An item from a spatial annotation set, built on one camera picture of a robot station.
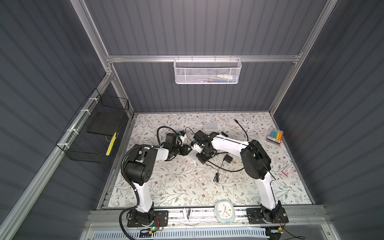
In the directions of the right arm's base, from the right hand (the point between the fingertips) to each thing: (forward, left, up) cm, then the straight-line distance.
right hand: (202, 160), depth 94 cm
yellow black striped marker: (-5, +43, +30) cm, 53 cm away
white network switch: (+28, -7, +1) cm, 29 cm away
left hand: (+8, +8, +1) cm, 11 cm away
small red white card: (-7, -51, 0) cm, 52 cm away
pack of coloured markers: (+19, -52, 0) cm, 56 cm away
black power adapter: (-12, -8, +1) cm, 14 cm away
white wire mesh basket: (+71, -6, +21) cm, 74 cm away
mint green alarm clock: (-29, -11, +3) cm, 31 cm away
